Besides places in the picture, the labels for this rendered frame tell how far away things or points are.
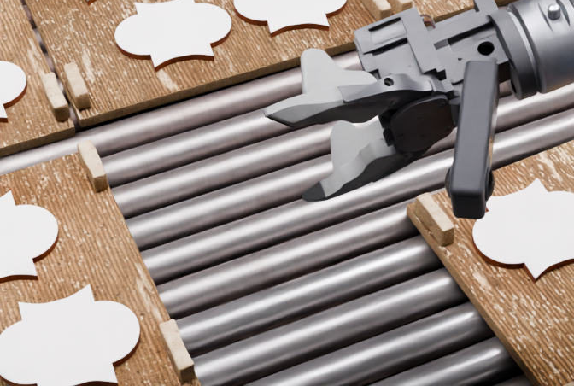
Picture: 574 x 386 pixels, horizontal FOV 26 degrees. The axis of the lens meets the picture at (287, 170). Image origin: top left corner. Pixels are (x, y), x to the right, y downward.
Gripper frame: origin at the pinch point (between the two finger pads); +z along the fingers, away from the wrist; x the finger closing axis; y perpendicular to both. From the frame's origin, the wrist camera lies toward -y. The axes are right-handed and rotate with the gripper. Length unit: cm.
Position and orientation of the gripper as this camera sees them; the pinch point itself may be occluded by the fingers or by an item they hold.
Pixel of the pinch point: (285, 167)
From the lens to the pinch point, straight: 95.6
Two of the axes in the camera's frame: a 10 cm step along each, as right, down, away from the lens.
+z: -9.3, 3.6, 0.4
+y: -3.0, -8.3, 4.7
